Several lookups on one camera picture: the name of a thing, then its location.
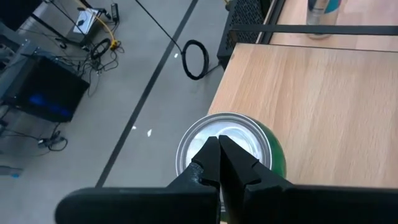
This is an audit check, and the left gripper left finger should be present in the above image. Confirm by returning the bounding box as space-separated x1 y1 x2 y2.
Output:
54 135 222 224

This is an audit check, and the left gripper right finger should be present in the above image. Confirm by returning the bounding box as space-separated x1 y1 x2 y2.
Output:
218 134 398 224

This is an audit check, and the green Sprite can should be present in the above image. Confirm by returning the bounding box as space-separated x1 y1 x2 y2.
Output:
175 111 287 187

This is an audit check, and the blue silver Red Bull can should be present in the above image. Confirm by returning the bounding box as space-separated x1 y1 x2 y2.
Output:
305 0 343 40

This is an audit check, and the wooden shelf with black legs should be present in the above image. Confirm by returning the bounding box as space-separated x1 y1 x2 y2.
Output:
207 24 398 190

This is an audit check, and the black computer tower blue light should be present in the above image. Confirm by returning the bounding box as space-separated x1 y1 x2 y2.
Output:
0 46 91 124

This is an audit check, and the white box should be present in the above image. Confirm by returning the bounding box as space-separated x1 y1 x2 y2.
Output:
66 7 104 44

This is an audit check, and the black power brick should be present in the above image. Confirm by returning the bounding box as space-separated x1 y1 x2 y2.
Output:
110 2 121 23

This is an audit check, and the black plug cable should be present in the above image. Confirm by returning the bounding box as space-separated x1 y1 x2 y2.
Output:
37 129 68 152

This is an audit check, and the black coiled cable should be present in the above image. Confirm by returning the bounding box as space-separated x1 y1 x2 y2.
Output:
134 0 211 81

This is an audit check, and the yellow cable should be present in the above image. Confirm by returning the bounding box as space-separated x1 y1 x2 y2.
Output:
73 0 121 50

